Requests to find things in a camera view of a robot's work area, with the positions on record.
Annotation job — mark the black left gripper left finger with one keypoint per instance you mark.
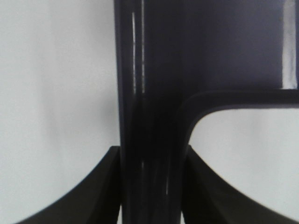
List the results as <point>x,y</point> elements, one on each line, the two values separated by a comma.
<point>95,200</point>

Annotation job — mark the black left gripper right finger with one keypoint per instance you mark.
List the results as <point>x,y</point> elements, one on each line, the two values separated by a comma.
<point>208,199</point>

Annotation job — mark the purple plastic dustpan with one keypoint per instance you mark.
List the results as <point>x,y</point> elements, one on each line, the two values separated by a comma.
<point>179,61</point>

